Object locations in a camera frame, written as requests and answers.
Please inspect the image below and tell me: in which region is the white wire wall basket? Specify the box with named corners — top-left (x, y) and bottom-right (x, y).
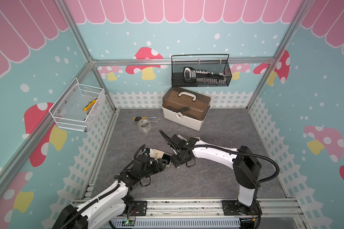
top-left (49, 78), bottom-right (105, 132)

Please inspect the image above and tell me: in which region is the socket wrench set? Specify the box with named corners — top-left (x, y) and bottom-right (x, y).
top-left (183, 67), bottom-right (226, 86)

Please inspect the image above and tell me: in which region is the yellow black handled screwdriver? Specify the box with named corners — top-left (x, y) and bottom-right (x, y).
top-left (133, 116), bottom-right (156, 121)

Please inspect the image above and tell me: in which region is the yellow utility knife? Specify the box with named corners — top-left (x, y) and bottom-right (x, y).
top-left (83, 99), bottom-right (97, 112)

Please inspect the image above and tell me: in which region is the black wire wall basket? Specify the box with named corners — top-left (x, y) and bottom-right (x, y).
top-left (171, 54), bottom-right (232, 87)

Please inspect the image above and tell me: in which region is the cream drawer-style jewelry box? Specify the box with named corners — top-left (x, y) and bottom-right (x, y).
top-left (149, 149), bottom-right (172, 168)

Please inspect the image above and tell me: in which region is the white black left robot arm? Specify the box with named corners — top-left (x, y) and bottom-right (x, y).
top-left (53, 145), bottom-right (169, 229)

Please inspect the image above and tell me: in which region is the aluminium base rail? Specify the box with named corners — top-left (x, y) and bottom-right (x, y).
top-left (71, 198), bottom-right (307, 229)

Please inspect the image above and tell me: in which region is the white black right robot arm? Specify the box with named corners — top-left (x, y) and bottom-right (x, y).
top-left (159, 129), bottom-right (280, 216)

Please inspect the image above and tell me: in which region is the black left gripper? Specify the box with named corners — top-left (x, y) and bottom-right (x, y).
top-left (139, 158), bottom-right (168, 180)

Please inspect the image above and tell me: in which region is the clear packing tape roll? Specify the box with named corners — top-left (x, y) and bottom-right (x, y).
top-left (137, 119), bottom-right (152, 133)

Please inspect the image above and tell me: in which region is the white storage box brown lid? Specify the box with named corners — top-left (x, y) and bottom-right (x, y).
top-left (162, 87), bottom-right (211, 131)

